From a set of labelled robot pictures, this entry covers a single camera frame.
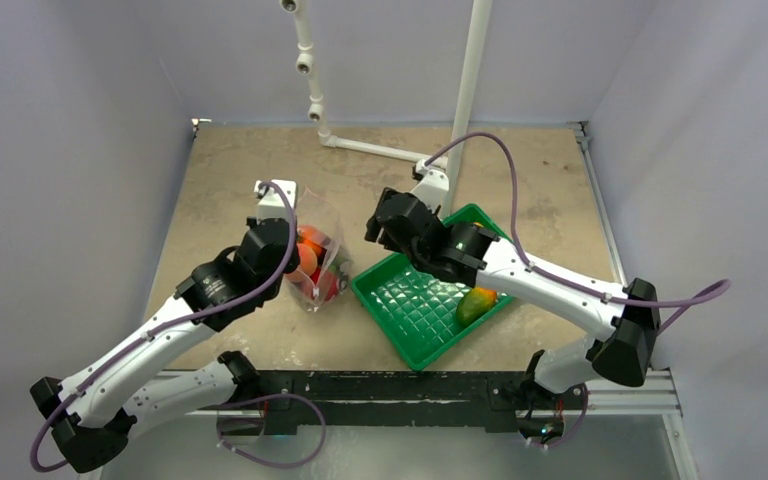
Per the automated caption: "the toy peach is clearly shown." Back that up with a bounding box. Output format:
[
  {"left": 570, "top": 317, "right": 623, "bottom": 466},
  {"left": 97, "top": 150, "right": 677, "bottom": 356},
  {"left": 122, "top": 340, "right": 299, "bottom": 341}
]
[{"left": 296, "top": 243, "right": 319, "bottom": 277}]

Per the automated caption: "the clear zip top bag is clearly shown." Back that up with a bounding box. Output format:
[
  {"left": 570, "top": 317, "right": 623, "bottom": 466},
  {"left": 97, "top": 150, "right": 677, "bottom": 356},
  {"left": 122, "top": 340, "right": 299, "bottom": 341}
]
[{"left": 284, "top": 188, "right": 353, "bottom": 312}]

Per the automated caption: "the red toy tomato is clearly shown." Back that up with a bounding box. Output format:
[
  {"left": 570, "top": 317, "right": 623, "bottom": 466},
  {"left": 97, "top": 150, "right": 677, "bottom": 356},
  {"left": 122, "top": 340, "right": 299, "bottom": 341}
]
[{"left": 306, "top": 268, "right": 341, "bottom": 302}]

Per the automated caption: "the green toy mango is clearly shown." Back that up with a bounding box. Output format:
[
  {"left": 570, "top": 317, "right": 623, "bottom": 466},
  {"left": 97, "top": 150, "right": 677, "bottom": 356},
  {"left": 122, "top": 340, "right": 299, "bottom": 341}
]
[{"left": 455, "top": 287, "right": 498, "bottom": 328}]

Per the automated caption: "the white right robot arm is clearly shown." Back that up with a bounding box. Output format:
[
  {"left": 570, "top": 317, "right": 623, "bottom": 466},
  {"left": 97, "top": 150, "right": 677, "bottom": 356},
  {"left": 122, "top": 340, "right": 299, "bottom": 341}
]
[{"left": 365, "top": 188, "right": 660, "bottom": 407}]

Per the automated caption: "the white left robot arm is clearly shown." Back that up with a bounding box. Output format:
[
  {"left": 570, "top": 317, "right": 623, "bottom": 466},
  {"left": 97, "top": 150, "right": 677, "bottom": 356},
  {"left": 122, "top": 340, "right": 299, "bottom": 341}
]
[{"left": 30, "top": 214, "right": 299, "bottom": 473}]

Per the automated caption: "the green plastic tray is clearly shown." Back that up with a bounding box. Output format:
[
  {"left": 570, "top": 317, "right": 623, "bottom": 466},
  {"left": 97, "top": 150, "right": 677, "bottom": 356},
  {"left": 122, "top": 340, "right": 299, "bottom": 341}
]
[{"left": 350, "top": 202, "right": 516, "bottom": 372}]

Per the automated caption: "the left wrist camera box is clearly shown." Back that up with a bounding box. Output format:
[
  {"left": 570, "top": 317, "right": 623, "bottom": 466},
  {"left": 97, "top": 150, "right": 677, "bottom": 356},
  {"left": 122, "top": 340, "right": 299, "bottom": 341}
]
[{"left": 254, "top": 179, "right": 298, "bottom": 222}]

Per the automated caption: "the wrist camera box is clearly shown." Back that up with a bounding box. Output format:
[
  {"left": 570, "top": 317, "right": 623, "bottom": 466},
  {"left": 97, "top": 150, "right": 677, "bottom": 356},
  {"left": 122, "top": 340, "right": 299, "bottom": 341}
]
[
  {"left": 254, "top": 179, "right": 298, "bottom": 222},
  {"left": 410, "top": 160, "right": 450, "bottom": 215}
]

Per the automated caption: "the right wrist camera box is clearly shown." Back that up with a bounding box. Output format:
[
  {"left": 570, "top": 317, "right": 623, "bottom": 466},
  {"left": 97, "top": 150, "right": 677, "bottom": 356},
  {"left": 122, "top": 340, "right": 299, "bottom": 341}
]
[{"left": 410, "top": 160, "right": 450, "bottom": 215}]

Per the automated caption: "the white PVC pipe frame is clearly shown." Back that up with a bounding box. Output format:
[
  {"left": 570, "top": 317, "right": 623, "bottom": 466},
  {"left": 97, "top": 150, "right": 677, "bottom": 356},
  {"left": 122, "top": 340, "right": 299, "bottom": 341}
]
[{"left": 280, "top": 0, "right": 495, "bottom": 217}]

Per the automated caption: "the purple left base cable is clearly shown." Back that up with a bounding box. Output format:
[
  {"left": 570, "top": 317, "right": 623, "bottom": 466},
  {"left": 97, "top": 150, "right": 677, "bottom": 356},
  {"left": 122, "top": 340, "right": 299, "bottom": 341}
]
[{"left": 214, "top": 392, "right": 330, "bottom": 471}]

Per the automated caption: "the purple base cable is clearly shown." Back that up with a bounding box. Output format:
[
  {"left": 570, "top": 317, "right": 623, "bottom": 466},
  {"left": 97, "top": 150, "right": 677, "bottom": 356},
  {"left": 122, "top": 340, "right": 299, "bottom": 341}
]
[
  {"left": 214, "top": 392, "right": 330, "bottom": 471},
  {"left": 523, "top": 390, "right": 595, "bottom": 453}
]

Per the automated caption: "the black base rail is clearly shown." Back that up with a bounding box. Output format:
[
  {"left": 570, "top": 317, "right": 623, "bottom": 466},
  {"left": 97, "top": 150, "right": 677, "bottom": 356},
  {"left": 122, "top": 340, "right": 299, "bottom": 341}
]
[{"left": 225, "top": 370, "right": 586, "bottom": 435}]

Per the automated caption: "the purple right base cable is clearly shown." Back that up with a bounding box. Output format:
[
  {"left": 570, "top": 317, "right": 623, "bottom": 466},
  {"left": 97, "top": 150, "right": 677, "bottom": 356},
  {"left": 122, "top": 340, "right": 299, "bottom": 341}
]
[{"left": 523, "top": 390, "right": 595, "bottom": 453}]

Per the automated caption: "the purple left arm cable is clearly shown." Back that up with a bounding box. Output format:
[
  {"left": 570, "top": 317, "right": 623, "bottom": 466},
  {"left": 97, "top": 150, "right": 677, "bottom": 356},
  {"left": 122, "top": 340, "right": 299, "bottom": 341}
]
[{"left": 29, "top": 180, "right": 299, "bottom": 474}]

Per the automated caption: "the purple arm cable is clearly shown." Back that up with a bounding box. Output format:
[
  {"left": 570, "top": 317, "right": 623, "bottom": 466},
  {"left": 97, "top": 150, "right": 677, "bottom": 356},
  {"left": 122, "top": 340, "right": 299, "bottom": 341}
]
[
  {"left": 29, "top": 180, "right": 299, "bottom": 474},
  {"left": 423, "top": 131, "right": 733, "bottom": 336}
]

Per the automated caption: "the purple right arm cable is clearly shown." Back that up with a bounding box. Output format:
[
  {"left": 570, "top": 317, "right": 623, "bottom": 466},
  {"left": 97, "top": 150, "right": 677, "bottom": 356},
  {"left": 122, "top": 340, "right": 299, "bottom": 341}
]
[{"left": 423, "top": 131, "right": 733, "bottom": 336}]

